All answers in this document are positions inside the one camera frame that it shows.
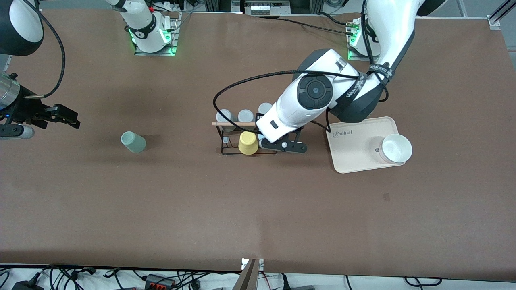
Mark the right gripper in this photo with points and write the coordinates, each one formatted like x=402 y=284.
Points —
x=29 y=110

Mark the left white Franka arm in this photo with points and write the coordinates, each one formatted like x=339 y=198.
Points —
x=393 y=28

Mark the black power strip orange switches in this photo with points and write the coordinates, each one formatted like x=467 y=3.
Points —
x=159 y=283

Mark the white terminal block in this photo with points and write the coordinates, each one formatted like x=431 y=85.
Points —
x=259 y=8

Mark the beige Rabbit print tray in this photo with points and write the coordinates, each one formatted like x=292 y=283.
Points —
x=352 y=151

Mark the white ceramic bowl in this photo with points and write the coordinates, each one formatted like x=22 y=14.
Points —
x=397 y=148

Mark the grey plastic cup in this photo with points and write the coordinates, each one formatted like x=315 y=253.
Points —
x=246 y=116
x=225 y=117
x=265 y=108

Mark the metal corner bracket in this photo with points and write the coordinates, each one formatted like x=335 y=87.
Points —
x=494 y=23

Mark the right white Franka arm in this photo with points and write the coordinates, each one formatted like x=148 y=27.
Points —
x=24 y=24

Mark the pale green plastic cup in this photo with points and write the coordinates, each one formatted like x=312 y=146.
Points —
x=134 y=142

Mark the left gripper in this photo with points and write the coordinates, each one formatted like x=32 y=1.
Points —
x=257 y=115

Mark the yellow plastic cup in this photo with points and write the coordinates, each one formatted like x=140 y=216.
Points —
x=248 y=144

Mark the grey camera stand post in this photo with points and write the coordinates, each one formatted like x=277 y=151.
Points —
x=248 y=278

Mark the black power adapter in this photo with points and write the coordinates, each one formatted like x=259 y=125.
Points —
x=26 y=286

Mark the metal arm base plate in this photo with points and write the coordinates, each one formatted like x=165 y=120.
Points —
x=155 y=52
x=354 y=54

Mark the aluminium extrusion frame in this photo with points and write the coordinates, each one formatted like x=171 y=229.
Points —
x=238 y=6

